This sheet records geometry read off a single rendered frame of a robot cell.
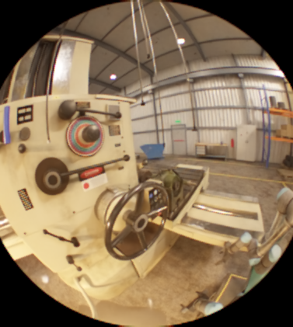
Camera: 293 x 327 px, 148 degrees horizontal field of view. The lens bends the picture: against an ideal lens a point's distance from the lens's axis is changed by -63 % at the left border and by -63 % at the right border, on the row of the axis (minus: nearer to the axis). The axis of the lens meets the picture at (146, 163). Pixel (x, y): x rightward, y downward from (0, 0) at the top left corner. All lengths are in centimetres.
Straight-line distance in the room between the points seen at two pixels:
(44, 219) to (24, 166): 22
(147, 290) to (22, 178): 162
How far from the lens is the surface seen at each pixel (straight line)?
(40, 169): 47
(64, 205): 53
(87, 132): 42
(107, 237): 37
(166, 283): 170
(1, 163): 53
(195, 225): 128
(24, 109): 52
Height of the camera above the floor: 165
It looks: 15 degrees down
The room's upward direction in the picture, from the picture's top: 6 degrees counter-clockwise
